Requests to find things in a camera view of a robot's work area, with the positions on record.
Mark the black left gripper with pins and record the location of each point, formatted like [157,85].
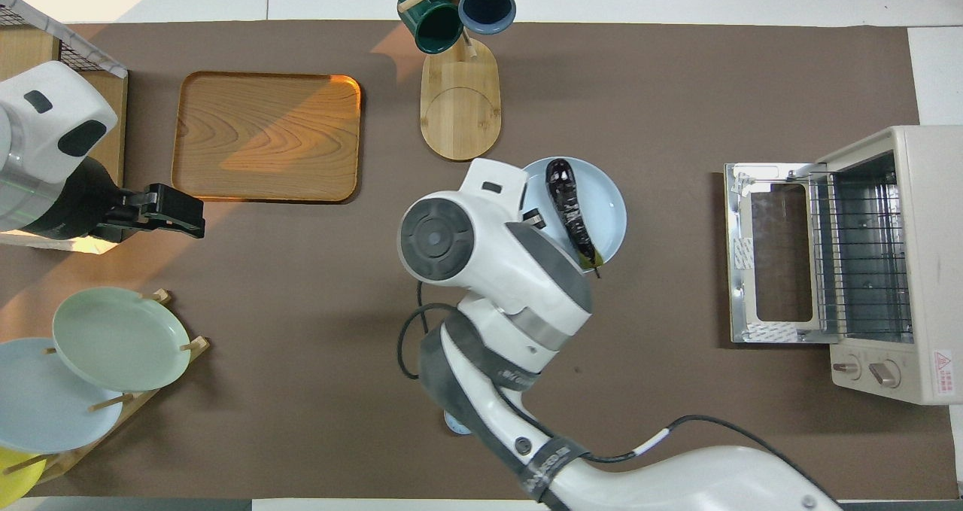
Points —
[75,202]

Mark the dark purple eggplant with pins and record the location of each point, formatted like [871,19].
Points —
[572,210]

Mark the light blue round plate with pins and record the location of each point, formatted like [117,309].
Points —
[606,210]

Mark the glass toaster oven door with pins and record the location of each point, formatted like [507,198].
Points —
[741,285]

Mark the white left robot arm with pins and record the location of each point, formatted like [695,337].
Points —
[53,135]

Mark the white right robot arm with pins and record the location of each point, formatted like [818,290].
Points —
[489,270]

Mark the beige oven knob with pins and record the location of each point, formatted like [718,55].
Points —
[885,373]
[847,369]

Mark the beige toaster oven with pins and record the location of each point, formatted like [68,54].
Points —
[937,270]

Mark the wooden shelf unit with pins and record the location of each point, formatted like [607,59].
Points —
[113,142]

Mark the wooden serving tray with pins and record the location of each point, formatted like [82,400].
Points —
[263,135]

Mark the wooden mug tree stand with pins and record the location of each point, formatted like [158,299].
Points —
[460,112]

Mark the pale green plate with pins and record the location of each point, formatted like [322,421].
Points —
[120,338]

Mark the wooden plate rack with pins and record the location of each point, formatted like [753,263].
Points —
[154,394]

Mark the brown table mat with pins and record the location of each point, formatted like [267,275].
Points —
[301,345]

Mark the blue mug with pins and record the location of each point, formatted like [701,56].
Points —
[487,3]

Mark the dark green mug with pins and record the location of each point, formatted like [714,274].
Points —
[432,22]

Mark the blue lid with cork knob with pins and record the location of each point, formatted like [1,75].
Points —
[452,424]

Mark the pale blue racked plate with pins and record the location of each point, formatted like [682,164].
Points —
[45,406]

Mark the yellow plate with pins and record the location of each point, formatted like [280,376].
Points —
[15,481]

